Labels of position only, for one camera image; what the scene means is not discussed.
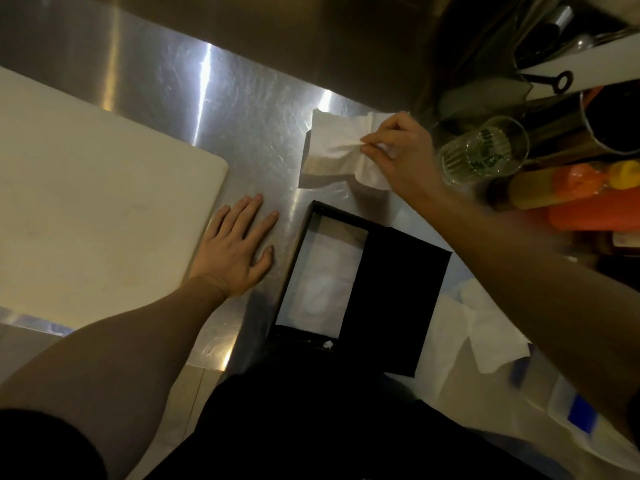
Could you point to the bundle of metal utensils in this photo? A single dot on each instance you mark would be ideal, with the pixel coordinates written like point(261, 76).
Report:
point(560, 29)

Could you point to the stack of white tissues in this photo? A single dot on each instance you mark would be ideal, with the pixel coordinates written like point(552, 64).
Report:
point(320, 279)

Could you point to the white plastic bag blue print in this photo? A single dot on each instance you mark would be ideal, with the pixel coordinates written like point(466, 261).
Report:
point(500, 394)

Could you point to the person's left middle finger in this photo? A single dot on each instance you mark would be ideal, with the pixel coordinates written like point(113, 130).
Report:
point(249, 214)

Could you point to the clear drinking glass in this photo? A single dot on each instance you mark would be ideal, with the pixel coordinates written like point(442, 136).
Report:
point(482, 152)

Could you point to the person's right thumb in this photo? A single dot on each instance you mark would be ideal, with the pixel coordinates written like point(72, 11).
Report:
point(376, 152)

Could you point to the person's right hand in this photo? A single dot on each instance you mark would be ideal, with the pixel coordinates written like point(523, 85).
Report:
point(407, 154)

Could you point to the steel pot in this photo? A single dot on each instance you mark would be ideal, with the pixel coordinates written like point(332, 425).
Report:
point(612, 119)

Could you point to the orange plastic container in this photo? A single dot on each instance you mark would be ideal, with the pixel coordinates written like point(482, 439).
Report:
point(595, 214)

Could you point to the person's left thumb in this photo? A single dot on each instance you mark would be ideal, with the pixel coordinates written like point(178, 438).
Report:
point(263, 265)

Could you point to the orange squeeze bottle yellow cap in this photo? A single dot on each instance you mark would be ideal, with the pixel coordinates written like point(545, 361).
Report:
point(565, 182)

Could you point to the person's left forearm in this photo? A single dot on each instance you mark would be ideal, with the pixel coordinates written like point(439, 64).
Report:
point(110, 354)

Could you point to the person's right forearm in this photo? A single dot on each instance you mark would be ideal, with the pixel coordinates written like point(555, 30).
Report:
point(540, 289)

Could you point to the white shelf ledge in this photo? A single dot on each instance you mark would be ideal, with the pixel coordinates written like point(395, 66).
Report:
point(595, 64)

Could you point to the person's left hand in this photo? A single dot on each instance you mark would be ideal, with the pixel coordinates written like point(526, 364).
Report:
point(227, 257)

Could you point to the crumpled white paper sheet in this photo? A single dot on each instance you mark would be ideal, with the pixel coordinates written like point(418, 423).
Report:
point(492, 329)

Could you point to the white paper tissue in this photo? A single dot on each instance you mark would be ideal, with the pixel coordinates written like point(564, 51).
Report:
point(332, 144)

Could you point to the white cutting board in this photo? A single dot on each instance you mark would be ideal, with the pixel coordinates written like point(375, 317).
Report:
point(95, 204)

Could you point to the person's left little finger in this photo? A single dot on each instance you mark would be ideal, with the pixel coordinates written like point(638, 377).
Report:
point(217, 222)

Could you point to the black tissue box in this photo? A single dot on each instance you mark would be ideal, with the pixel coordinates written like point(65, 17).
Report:
point(400, 294)

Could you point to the person's black clothing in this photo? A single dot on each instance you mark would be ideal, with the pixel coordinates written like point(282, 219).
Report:
point(320, 424)

